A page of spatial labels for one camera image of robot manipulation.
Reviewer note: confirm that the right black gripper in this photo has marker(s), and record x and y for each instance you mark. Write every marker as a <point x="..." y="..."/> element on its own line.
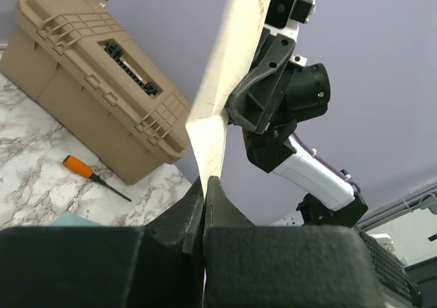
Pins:
<point x="259" y="101"/>

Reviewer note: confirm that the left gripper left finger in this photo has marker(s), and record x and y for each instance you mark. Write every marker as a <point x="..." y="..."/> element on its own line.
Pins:
<point x="155" y="265"/>

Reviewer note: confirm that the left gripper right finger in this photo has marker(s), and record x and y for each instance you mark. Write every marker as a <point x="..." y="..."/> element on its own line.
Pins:
<point x="271" y="266"/>

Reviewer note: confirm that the cream letter paper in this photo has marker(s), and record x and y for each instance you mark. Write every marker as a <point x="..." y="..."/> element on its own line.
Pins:
<point x="236" y="43"/>

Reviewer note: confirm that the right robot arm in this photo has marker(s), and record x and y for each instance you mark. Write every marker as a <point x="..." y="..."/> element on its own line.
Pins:
<point x="332" y="198"/>

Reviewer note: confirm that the teal envelope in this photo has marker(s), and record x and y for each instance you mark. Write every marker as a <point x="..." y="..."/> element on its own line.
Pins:
<point x="68" y="219"/>

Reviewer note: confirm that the tan plastic tool case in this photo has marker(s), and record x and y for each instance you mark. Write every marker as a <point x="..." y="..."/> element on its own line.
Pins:
<point x="82" y="67"/>

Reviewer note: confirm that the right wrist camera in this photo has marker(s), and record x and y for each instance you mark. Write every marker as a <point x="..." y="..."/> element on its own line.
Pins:
<point x="285" y="16"/>

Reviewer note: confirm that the orange handled screwdriver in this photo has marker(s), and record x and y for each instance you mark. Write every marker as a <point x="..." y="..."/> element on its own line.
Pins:
<point x="81" y="169"/>

